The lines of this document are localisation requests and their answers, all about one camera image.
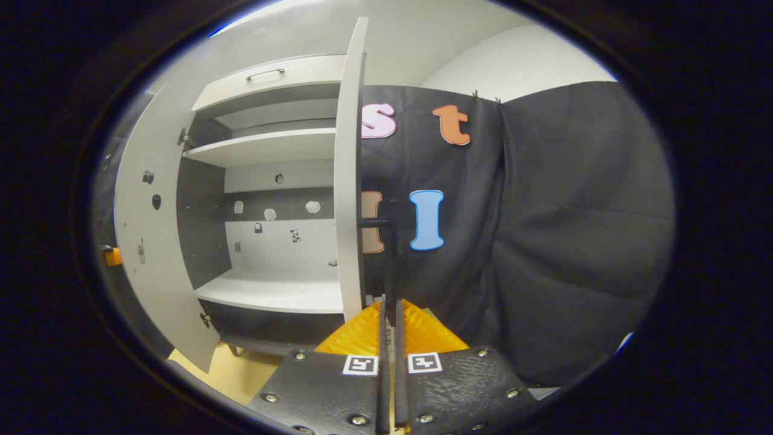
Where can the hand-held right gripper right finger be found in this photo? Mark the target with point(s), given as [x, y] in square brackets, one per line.
[400, 399]

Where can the metal door hinge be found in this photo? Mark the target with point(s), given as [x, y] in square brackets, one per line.
[206, 318]
[185, 139]

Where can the white cabinet shelf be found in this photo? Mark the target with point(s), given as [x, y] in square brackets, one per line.
[284, 112]
[272, 293]
[259, 148]

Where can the black backdrop cloth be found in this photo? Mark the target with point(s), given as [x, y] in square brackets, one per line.
[574, 211]

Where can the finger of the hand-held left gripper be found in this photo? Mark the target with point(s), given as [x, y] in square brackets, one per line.
[113, 257]

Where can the white cabinet door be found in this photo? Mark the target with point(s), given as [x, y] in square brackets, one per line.
[157, 241]
[349, 181]

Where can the white double-door shoe cabinet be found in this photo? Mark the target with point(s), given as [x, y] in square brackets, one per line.
[272, 78]

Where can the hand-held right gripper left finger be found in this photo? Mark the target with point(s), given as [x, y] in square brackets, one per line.
[384, 399]

